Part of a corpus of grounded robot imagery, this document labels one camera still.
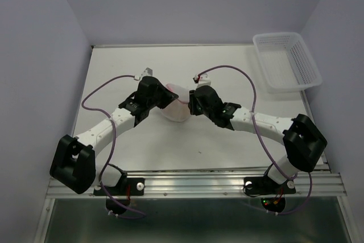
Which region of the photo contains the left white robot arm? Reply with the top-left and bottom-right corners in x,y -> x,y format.
49,76 -> 179,194

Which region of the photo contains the aluminium mounting rail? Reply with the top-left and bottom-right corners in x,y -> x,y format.
45,168 -> 348,199

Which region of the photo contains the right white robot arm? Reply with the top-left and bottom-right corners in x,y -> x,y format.
188,85 -> 328,194

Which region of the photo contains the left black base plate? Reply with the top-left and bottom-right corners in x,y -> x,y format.
102,176 -> 145,196

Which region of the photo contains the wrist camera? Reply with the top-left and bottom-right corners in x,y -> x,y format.
193,73 -> 211,88
142,68 -> 153,76

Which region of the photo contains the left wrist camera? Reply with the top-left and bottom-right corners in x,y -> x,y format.
142,68 -> 153,76

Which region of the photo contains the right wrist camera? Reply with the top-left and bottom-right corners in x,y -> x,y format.
193,73 -> 211,88

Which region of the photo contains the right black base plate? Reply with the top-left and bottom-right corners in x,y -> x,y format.
243,176 -> 296,197

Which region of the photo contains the white mesh laundry bag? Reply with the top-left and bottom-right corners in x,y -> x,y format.
161,83 -> 191,122

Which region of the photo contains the white plastic basket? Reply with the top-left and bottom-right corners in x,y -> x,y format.
253,32 -> 322,93

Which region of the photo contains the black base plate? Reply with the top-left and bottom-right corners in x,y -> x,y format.
102,176 -> 145,196
243,176 -> 296,197

